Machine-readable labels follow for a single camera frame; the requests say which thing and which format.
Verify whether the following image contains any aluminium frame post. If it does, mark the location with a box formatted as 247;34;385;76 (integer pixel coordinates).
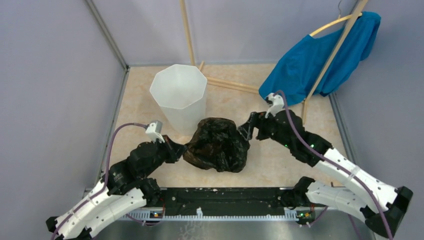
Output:
83;0;129;72

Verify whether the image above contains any black trash bag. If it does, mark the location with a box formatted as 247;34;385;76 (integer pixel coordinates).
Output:
183;117;250;173

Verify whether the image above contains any white plastic trash bin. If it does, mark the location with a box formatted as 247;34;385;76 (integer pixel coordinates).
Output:
149;64;208;136

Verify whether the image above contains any wooden clothes hanger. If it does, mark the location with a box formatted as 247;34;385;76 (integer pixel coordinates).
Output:
309;0;368;37

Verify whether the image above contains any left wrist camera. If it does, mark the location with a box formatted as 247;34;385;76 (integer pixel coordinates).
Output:
145;120;165;143

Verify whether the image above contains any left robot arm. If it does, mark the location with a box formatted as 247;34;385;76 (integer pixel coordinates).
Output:
46;135;187;240

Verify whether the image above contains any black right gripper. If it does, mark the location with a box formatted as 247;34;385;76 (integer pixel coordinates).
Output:
237;108;293;150

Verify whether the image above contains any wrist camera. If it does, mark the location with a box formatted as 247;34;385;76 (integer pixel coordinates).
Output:
265;93;285;119
145;120;165;143

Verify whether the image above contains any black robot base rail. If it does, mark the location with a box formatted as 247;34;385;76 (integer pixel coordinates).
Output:
142;187;320;217

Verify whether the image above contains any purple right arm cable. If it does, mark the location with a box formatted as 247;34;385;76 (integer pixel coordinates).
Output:
274;90;395;239

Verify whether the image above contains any blue cloth shirt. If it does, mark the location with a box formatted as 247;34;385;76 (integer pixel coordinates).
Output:
258;11;381;106

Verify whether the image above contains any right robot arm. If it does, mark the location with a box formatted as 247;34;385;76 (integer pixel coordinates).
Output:
237;110;413;240

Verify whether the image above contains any wooden clothes rack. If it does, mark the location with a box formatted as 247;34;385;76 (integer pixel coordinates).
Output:
179;0;354;123

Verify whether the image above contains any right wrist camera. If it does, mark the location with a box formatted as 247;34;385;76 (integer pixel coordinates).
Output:
265;93;285;119

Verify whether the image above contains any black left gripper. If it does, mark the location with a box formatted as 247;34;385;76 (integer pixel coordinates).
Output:
140;134;188;179

